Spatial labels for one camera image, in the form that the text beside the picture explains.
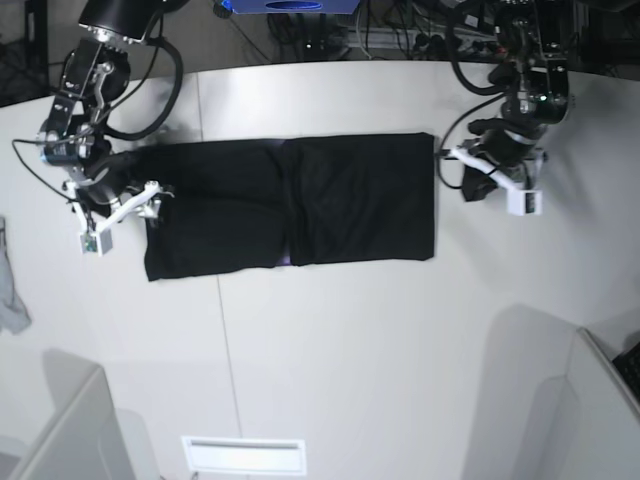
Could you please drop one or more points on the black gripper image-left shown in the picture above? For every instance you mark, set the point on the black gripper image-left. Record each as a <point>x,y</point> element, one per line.
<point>102,182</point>

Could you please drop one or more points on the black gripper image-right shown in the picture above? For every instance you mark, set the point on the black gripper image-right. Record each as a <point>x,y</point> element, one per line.
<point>503,142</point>

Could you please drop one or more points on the black T-shirt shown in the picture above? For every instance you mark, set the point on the black T-shirt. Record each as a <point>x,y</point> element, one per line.
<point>264,203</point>

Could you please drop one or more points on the grey cloth at table edge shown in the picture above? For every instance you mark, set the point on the grey cloth at table edge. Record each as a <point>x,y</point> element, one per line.
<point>14,314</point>

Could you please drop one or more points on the white partition left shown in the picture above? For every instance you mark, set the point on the white partition left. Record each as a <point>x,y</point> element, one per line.
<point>59,420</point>

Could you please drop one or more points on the white partition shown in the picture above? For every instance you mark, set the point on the white partition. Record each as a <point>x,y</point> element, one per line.
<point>584,424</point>
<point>59,420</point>

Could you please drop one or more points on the blue box with oval logo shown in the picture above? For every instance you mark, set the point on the blue box with oval logo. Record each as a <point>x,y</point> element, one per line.
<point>245,7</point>

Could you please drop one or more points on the black keyboard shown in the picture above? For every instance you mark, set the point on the black keyboard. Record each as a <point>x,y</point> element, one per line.
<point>628,366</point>

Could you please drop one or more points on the white partition right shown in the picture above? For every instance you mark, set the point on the white partition right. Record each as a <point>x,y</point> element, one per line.
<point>584,424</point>

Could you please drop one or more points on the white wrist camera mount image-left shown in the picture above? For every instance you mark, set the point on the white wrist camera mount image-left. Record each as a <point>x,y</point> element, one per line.
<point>95,237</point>

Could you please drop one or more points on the white wrist camera mount image-right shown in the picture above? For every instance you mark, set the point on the white wrist camera mount image-right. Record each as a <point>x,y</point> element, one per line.
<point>520,182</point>

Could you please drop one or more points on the white cable slot plate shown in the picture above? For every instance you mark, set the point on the white cable slot plate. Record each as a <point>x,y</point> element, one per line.
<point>245,456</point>

